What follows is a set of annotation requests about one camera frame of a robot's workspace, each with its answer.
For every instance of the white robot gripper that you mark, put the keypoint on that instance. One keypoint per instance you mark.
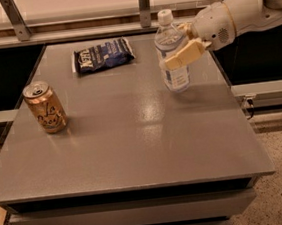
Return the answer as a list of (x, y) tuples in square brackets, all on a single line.
[(212, 26)]

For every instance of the clear plastic water bottle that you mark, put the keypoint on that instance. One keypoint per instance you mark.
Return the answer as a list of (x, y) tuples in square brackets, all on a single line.
[(167, 40)]

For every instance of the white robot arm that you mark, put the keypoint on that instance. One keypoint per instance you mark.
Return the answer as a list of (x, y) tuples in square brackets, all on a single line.
[(251, 15)]

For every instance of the blue chip bag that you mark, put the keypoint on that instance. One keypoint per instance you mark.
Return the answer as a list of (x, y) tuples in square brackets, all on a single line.
[(109, 54)]

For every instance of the gold LaCroix soda can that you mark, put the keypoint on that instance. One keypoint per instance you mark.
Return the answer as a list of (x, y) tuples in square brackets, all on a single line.
[(44, 104)]

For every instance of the grey cabinet drawer front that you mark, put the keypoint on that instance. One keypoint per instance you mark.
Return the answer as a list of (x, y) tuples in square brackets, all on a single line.
[(148, 212)]

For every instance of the middle metal frame bracket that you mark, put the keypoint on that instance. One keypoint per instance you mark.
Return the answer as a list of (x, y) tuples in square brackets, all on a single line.
[(145, 13)]

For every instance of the metal frame bracket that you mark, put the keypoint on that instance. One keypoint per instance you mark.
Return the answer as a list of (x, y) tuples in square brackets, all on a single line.
[(145, 13), (22, 32)]

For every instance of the left metal frame bracket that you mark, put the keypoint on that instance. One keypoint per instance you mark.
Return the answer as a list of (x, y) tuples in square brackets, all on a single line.
[(22, 32)]

